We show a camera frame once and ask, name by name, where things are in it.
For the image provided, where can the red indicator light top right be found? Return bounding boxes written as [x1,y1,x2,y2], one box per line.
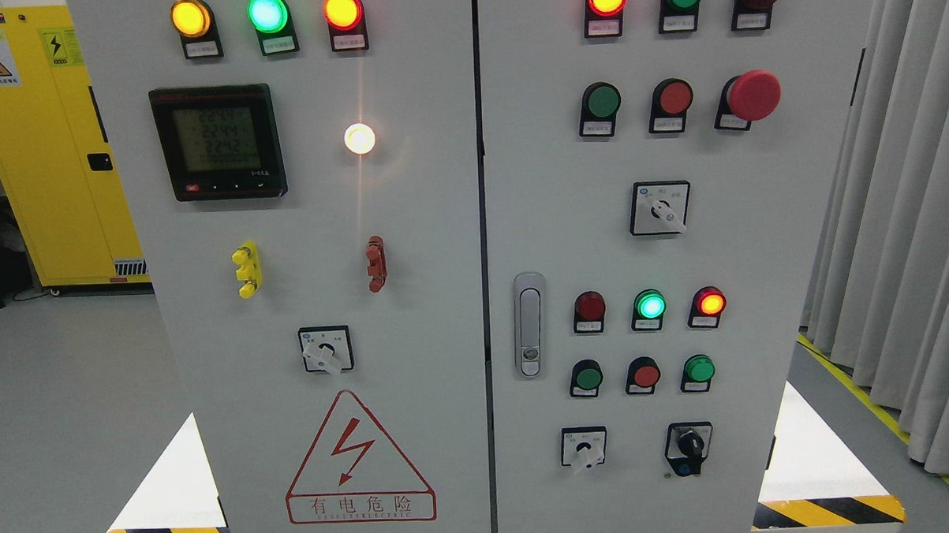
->
[583,0,627,39]

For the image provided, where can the green indicator light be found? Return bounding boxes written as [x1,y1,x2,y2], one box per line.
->
[631,289,667,332]
[248,0,300,57]
[658,0,702,35]

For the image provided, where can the upper red push button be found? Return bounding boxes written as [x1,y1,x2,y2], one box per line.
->
[648,77,693,135]

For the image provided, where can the green indicator light top right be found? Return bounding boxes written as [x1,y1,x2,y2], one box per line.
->
[658,0,702,35]

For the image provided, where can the middle green indicator light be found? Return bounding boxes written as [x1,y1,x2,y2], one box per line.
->
[631,289,667,332]

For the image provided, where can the silver cabinet door handle lock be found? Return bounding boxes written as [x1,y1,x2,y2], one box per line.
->
[512,271,546,378]

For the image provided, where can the red terminal connector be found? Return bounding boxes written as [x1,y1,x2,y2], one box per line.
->
[364,235,388,293]

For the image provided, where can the lower white rotary selector switch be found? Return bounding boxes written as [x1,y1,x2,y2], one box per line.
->
[560,426,607,473]

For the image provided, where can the upper green push button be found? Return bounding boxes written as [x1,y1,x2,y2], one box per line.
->
[578,81,621,138]

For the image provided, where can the red push button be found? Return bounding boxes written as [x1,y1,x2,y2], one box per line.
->
[626,355,661,395]
[648,77,693,135]

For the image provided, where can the black digital power meter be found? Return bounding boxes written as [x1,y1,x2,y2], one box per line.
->
[150,83,288,202]

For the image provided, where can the grey curtain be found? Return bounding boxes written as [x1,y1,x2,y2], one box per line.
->
[802,0,949,475]

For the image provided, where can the upper right rotary selector switch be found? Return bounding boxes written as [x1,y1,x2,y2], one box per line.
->
[630,181,689,237]

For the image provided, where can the white glowing indicator light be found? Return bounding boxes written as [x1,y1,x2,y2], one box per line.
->
[344,122,377,155]

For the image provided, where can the green start push button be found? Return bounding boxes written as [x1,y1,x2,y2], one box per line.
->
[569,359,603,398]

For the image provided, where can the red indicator light top left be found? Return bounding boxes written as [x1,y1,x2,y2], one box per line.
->
[323,0,369,52]

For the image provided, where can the red indicator light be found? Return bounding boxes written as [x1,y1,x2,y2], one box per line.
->
[323,0,369,52]
[688,286,726,328]
[583,0,627,39]
[573,291,607,335]

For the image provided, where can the right cabinet door panel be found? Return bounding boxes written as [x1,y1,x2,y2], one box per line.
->
[476,0,872,533]

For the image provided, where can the cabinet door panel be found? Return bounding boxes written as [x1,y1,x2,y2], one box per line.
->
[476,0,872,533]
[67,0,493,533]

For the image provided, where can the red electrical hazard warning sign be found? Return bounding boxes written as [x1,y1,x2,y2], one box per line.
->
[286,390,437,524]

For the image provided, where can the yellow safety cabinet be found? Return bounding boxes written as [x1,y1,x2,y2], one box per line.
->
[0,5,150,289]

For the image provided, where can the red emergency stop mushroom button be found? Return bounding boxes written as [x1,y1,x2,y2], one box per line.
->
[714,69,782,132]

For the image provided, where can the green indicator light top left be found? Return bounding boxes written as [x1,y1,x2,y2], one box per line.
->
[248,0,300,57]

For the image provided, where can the lower red push button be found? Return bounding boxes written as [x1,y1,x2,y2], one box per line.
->
[626,355,661,395]

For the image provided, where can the lower right green push button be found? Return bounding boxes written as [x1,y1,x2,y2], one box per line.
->
[680,353,715,393]

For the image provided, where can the yellow terminal connector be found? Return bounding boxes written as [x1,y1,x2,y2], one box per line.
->
[231,240,263,300]

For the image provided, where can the black key selector switch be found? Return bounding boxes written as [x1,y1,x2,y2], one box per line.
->
[664,421,712,476]

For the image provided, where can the yellow indicator light top left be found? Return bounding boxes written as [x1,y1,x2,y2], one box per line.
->
[170,0,224,60]

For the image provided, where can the left door rotary selector switch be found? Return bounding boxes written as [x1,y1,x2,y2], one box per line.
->
[297,326,355,375]

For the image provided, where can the left cabinet door panel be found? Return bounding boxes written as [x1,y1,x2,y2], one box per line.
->
[67,0,493,533]

